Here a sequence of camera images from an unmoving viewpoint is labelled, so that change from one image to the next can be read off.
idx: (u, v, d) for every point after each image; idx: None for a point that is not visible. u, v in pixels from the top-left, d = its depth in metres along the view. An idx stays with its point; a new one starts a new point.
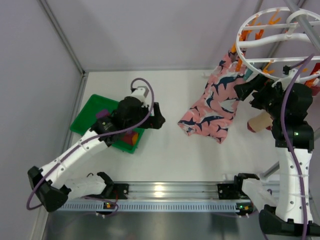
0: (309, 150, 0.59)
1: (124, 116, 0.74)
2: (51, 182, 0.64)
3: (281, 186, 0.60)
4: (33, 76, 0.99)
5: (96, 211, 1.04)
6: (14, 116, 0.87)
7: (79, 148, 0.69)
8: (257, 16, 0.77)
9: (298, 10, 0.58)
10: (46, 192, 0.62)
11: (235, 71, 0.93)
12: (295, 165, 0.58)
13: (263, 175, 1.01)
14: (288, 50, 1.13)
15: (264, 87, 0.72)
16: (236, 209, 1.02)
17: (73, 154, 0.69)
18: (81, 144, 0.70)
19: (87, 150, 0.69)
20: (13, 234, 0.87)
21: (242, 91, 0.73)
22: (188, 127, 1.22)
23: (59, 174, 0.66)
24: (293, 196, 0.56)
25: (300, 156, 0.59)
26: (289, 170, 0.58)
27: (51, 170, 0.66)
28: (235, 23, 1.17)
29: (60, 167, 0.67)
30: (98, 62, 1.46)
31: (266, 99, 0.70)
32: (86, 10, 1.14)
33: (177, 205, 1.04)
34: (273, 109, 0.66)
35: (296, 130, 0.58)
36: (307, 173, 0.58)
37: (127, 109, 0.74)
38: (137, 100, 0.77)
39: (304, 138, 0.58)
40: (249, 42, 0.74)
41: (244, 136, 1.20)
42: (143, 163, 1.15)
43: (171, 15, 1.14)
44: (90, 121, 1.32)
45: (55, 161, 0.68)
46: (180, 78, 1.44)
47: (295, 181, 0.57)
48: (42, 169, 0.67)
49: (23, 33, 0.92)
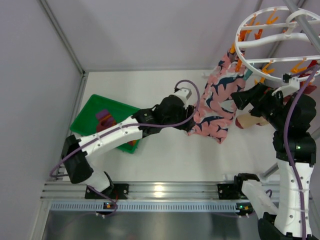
0: (310, 165, 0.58)
1: (164, 113, 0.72)
2: (86, 154, 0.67)
3: (282, 199, 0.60)
4: (33, 75, 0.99)
5: (96, 211, 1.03)
6: (13, 115, 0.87)
7: (119, 130, 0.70)
8: (255, 15, 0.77)
9: (298, 10, 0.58)
10: (79, 163, 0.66)
11: (235, 71, 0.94)
12: (295, 179, 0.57)
13: (263, 175, 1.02)
14: (288, 50, 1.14)
15: (264, 96, 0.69)
16: (236, 209, 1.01)
17: (112, 133, 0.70)
18: (121, 127, 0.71)
19: (126, 134, 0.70)
20: (12, 234, 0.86)
21: (241, 101, 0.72)
22: None
23: (94, 149, 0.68)
24: (292, 210, 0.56)
25: (301, 170, 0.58)
26: (289, 184, 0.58)
27: (89, 143, 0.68)
28: (235, 24, 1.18)
29: (98, 142, 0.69)
30: (98, 61, 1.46)
31: (266, 109, 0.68)
32: (86, 10, 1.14)
33: (177, 205, 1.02)
34: (275, 119, 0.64)
35: (298, 143, 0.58)
36: (307, 187, 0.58)
37: (169, 106, 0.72)
38: (180, 100, 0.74)
39: (306, 152, 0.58)
40: (248, 43, 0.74)
41: (244, 137, 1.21)
42: (143, 163, 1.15)
43: (171, 15, 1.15)
44: (90, 121, 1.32)
45: (93, 136, 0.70)
46: (180, 78, 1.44)
47: (295, 195, 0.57)
48: (80, 138, 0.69)
49: (22, 32, 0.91)
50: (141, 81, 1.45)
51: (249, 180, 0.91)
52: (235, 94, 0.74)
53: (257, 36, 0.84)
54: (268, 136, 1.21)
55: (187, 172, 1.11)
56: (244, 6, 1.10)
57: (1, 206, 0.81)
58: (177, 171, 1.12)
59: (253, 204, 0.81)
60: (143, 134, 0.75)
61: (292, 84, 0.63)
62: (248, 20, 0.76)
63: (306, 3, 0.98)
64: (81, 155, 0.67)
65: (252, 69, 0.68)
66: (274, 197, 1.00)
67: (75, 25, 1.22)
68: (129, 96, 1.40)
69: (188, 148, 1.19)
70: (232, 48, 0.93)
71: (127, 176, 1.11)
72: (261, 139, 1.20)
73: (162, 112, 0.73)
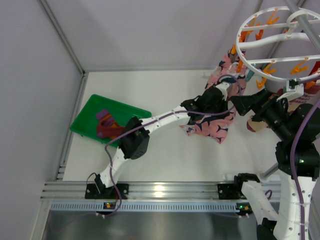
0: (313, 179, 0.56)
1: (207, 103, 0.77)
2: (148, 131, 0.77)
3: (282, 210, 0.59)
4: (33, 75, 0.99)
5: (96, 211, 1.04)
6: (13, 114, 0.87)
7: (172, 115, 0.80)
8: (255, 16, 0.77)
9: (298, 10, 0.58)
10: (145, 138, 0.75)
11: (236, 71, 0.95)
12: (297, 193, 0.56)
13: (263, 176, 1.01)
14: (288, 50, 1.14)
15: (268, 101, 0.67)
16: (236, 209, 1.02)
17: (166, 117, 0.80)
18: (173, 113, 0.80)
19: (179, 119, 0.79)
20: (12, 234, 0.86)
21: (243, 107, 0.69)
22: (188, 127, 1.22)
23: (154, 129, 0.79)
24: (292, 223, 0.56)
25: (303, 183, 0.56)
26: (290, 197, 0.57)
27: (149, 124, 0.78)
28: (235, 24, 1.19)
29: (156, 123, 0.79)
30: (98, 61, 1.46)
31: (271, 116, 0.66)
32: (86, 10, 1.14)
33: (177, 205, 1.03)
34: (279, 128, 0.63)
35: (302, 156, 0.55)
36: (309, 201, 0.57)
37: (211, 97, 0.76)
38: (219, 91, 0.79)
39: (311, 165, 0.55)
40: (249, 43, 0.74)
41: (244, 137, 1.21)
42: (143, 163, 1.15)
43: (171, 15, 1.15)
44: (90, 122, 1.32)
45: (152, 119, 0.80)
46: (180, 78, 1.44)
47: (296, 209, 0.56)
48: (141, 120, 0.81)
49: (23, 31, 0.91)
50: (141, 81, 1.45)
51: (248, 180, 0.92)
52: (237, 99, 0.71)
53: (258, 37, 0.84)
54: (268, 136, 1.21)
55: (187, 173, 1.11)
56: (244, 7, 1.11)
57: (2, 206, 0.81)
58: (178, 171, 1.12)
59: (252, 206, 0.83)
60: (189, 121, 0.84)
61: (298, 90, 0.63)
62: (249, 21, 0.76)
63: (306, 4, 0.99)
64: (146, 132, 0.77)
65: (254, 70, 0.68)
66: (274, 197, 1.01)
67: (75, 25, 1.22)
68: (129, 96, 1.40)
69: (188, 148, 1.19)
70: (233, 49, 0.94)
71: (128, 176, 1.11)
72: (261, 139, 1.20)
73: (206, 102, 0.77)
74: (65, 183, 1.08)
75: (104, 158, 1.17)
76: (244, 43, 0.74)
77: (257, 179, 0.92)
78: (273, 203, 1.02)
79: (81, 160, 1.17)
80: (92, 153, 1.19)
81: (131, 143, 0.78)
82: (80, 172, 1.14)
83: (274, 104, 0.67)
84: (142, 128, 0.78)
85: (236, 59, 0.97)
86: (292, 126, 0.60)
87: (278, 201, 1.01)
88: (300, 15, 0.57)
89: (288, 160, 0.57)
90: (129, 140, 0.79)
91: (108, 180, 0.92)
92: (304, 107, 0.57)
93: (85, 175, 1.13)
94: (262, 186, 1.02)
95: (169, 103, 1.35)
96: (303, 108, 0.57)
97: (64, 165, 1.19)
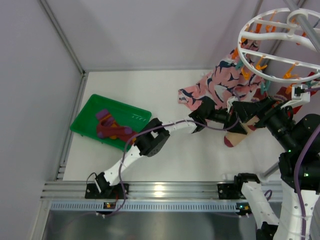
0: (317, 193, 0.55)
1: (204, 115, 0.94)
2: (168, 131, 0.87)
3: (282, 219, 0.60)
4: (33, 74, 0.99)
5: (96, 210, 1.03)
6: (14, 116, 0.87)
7: (184, 122, 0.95)
8: (275, 11, 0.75)
9: (299, 10, 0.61)
10: (165, 137, 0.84)
11: (232, 58, 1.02)
12: (299, 206, 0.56)
13: (263, 175, 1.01)
14: (291, 50, 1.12)
15: (271, 109, 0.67)
16: (236, 209, 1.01)
17: (181, 124, 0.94)
18: (186, 120, 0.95)
19: (189, 126, 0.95)
20: (11, 235, 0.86)
21: (246, 115, 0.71)
22: (183, 96, 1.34)
23: (171, 131, 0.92)
24: (293, 235, 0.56)
25: (306, 196, 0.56)
26: (292, 210, 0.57)
27: (167, 126, 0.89)
28: (236, 24, 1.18)
29: (173, 126, 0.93)
30: (98, 61, 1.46)
31: (274, 124, 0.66)
32: (86, 10, 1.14)
33: (178, 205, 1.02)
34: (283, 137, 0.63)
35: (307, 171, 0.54)
36: (311, 213, 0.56)
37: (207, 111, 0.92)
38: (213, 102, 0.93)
39: (316, 179, 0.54)
40: (251, 35, 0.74)
41: (244, 137, 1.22)
42: (143, 163, 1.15)
43: (171, 15, 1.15)
44: (90, 122, 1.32)
45: (169, 122, 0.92)
46: (180, 78, 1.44)
47: (298, 221, 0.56)
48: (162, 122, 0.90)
49: (23, 33, 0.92)
50: (141, 81, 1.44)
51: (248, 181, 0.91)
52: (240, 105, 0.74)
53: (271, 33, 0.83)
54: (267, 136, 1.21)
55: (188, 172, 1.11)
56: (244, 6, 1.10)
57: (1, 205, 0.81)
58: (177, 170, 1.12)
59: (252, 208, 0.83)
60: (194, 130, 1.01)
61: (303, 98, 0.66)
62: (265, 14, 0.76)
63: (306, 4, 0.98)
64: (166, 131, 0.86)
65: (243, 58, 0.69)
66: (273, 197, 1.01)
67: (75, 25, 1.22)
68: (129, 96, 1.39)
69: (189, 149, 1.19)
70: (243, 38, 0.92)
71: (129, 176, 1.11)
72: (261, 139, 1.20)
73: (203, 114, 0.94)
74: (65, 183, 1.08)
75: (105, 159, 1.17)
76: (247, 32, 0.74)
77: (257, 179, 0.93)
78: (273, 203, 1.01)
79: (81, 160, 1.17)
80: (92, 153, 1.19)
81: (148, 142, 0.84)
82: (79, 173, 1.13)
83: (277, 112, 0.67)
84: (162, 129, 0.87)
85: (246, 47, 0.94)
86: (296, 137, 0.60)
87: (278, 201, 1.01)
88: (300, 15, 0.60)
89: (292, 172, 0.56)
90: (147, 139, 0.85)
91: (115, 177, 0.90)
92: (311, 119, 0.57)
93: (85, 174, 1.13)
94: (262, 186, 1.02)
95: (170, 103, 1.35)
96: (309, 119, 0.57)
97: (64, 165, 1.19)
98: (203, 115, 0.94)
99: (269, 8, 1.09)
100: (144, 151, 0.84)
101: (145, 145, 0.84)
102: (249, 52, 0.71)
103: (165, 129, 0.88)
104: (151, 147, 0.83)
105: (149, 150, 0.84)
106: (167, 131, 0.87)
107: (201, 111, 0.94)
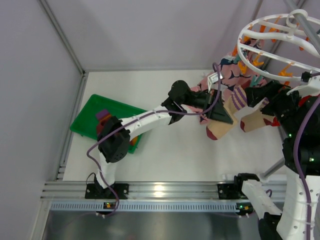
0: None
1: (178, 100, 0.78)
2: (128, 131, 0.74)
3: (286, 207, 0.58)
4: (33, 74, 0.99)
5: (96, 210, 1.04)
6: (14, 115, 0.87)
7: (153, 114, 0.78)
8: (280, 16, 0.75)
9: (300, 10, 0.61)
10: (124, 140, 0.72)
11: (232, 55, 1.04)
12: (305, 192, 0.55)
13: (263, 175, 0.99)
14: (291, 50, 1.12)
15: (277, 94, 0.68)
16: (236, 209, 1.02)
17: (148, 117, 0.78)
18: (155, 112, 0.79)
19: (160, 118, 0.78)
20: (11, 235, 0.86)
21: (252, 98, 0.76)
22: None
23: (135, 129, 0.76)
24: (297, 222, 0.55)
25: (310, 182, 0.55)
26: (297, 196, 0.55)
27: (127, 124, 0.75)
28: (236, 23, 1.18)
29: (137, 122, 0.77)
30: (98, 61, 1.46)
31: (278, 109, 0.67)
32: (86, 11, 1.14)
33: (177, 205, 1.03)
34: (286, 122, 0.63)
35: (313, 155, 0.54)
36: (316, 200, 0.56)
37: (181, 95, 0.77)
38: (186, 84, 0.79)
39: None
40: (252, 33, 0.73)
41: (245, 136, 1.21)
42: (143, 163, 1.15)
43: (171, 15, 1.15)
44: (90, 121, 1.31)
45: (133, 118, 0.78)
46: (180, 78, 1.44)
47: (303, 208, 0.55)
48: (121, 120, 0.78)
49: (23, 33, 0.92)
50: (141, 81, 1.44)
51: (249, 180, 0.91)
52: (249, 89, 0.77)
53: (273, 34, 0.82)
54: (267, 136, 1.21)
55: (187, 173, 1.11)
56: (244, 6, 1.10)
57: (1, 205, 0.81)
58: (177, 170, 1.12)
59: (253, 204, 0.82)
60: (171, 120, 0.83)
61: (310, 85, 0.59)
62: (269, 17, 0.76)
63: (306, 4, 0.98)
64: (126, 132, 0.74)
65: (240, 53, 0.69)
66: (274, 197, 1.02)
67: (74, 26, 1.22)
68: (129, 96, 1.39)
69: (189, 149, 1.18)
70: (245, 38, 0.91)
71: (129, 176, 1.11)
72: (261, 139, 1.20)
73: (178, 100, 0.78)
74: (65, 183, 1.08)
75: None
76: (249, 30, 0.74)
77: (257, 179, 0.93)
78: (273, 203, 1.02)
79: (81, 160, 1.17)
80: (92, 153, 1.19)
81: (109, 145, 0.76)
82: (78, 173, 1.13)
83: (283, 96, 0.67)
84: (123, 129, 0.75)
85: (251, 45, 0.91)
86: (297, 121, 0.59)
87: (278, 201, 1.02)
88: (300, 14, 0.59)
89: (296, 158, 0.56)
90: (108, 141, 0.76)
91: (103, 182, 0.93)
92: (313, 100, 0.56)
93: (85, 174, 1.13)
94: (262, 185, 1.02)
95: None
96: (312, 101, 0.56)
97: (64, 165, 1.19)
98: (177, 99, 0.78)
99: (269, 8, 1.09)
100: (109, 156, 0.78)
101: (107, 150, 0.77)
102: (246, 48, 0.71)
103: (126, 129, 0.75)
104: (112, 153, 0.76)
105: (111, 155, 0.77)
106: (128, 130, 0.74)
107: (174, 96, 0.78)
